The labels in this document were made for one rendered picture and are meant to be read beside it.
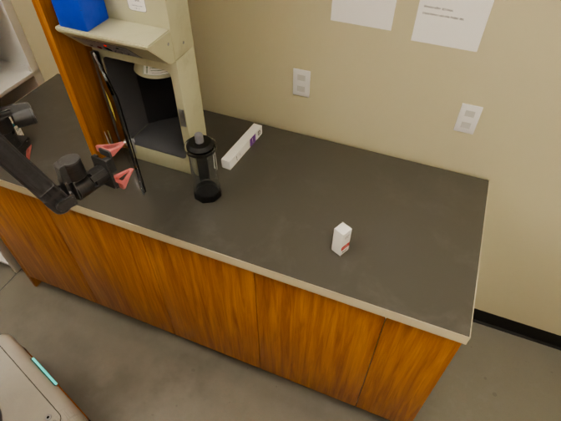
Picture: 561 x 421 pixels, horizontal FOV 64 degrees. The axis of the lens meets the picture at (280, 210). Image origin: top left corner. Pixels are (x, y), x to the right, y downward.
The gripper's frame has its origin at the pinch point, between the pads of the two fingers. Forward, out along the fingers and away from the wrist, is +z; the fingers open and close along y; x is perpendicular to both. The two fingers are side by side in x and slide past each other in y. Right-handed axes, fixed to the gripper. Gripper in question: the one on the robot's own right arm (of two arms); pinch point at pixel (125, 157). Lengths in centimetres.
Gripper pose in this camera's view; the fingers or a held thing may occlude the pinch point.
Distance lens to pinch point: 147.9
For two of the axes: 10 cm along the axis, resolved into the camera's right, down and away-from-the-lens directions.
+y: -0.6, -7.6, -6.5
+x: -8.5, -3.1, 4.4
